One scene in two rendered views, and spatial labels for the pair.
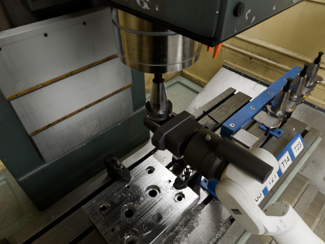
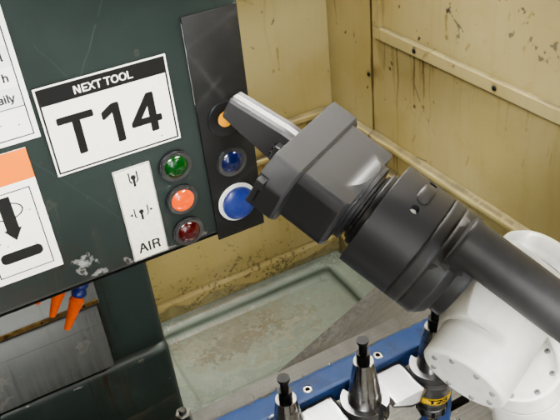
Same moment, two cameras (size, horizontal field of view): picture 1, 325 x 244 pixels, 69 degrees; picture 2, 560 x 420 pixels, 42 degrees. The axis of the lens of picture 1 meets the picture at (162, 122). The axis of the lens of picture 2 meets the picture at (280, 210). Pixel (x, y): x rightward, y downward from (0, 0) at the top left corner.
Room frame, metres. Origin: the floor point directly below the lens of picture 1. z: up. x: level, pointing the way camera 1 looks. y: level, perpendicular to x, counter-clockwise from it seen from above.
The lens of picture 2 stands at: (-0.01, -0.55, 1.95)
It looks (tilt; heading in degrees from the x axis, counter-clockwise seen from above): 34 degrees down; 19
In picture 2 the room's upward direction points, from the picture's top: 6 degrees counter-clockwise
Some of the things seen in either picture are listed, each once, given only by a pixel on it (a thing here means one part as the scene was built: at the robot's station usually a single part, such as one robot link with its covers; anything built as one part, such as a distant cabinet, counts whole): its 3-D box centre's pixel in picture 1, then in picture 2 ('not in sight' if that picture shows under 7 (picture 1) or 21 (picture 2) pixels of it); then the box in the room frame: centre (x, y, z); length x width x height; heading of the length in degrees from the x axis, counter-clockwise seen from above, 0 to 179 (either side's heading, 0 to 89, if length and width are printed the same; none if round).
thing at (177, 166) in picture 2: not in sight; (176, 166); (0.44, -0.32, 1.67); 0.02 x 0.01 x 0.02; 134
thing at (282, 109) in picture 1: (281, 99); (287, 417); (0.54, -0.35, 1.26); 0.04 x 0.04 x 0.07
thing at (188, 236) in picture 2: not in sight; (188, 231); (0.44, -0.32, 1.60); 0.02 x 0.01 x 0.02; 134
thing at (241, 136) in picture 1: (246, 139); not in sight; (0.43, -0.23, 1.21); 0.07 x 0.05 x 0.01; 44
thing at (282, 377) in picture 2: (288, 84); (284, 387); (0.54, -0.35, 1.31); 0.02 x 0.02 x 0.03
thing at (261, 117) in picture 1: (267, 120); not in sight; (0.50, -0.31, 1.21); 0.07 x 0.05 x 0.01; 44
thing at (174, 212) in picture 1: (141, 205); not in sight; (0.37, 0.07, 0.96); 0.29 x 0.23 x 0.05; 134
